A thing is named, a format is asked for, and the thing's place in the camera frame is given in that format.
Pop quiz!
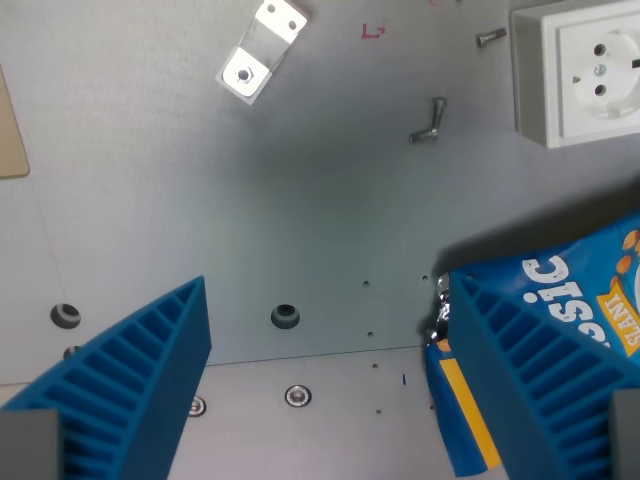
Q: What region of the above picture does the blue snack bag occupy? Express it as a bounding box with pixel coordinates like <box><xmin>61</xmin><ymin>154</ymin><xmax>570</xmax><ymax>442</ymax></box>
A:
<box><xmin>423</xmin><ymin>210</ymin><xmax>640</xmax><ymax>478</ymax></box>

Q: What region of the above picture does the steel socket head screw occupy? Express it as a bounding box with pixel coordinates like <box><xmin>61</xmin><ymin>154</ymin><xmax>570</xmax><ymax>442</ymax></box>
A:
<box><xmin>476</xmin><ymin>27</ymin><xmax>508</xmax><ymax>49</ymax></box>
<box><xmin>408</xmin><ymin>126</ymin><xmax>442</xmax><ymax>145</ymax></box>

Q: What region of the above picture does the bent aluminium bracket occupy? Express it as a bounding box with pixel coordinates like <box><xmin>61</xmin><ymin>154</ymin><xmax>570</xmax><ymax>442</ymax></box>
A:
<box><xmin>215</xmin><ymin>0</ymin><xmax>310</xmax><ymax>107</ymax></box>

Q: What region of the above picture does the white wall power socket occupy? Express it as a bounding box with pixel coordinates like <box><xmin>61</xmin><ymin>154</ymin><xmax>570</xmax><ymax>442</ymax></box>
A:
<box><xmin>509</xmin><ymin>0</ymin><xmax>640</xmax><ymax>150</ymax></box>

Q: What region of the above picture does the beige flat board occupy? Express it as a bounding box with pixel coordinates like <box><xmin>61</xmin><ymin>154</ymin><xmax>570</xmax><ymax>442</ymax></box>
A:
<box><xmin>0</xmin><ymin>64</ymin><xmax>31</xmax><ymax>181</ymax></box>

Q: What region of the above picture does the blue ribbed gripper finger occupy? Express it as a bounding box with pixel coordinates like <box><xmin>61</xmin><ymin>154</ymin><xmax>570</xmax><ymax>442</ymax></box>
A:
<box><xmin>449</xmin><ymin>271</ymin><xmax>640</xmax><ymax>480</ymax></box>
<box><xmin>0</xmin><ymin>275</ymin><xmax>213</xmax><ymax>480</ymax></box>

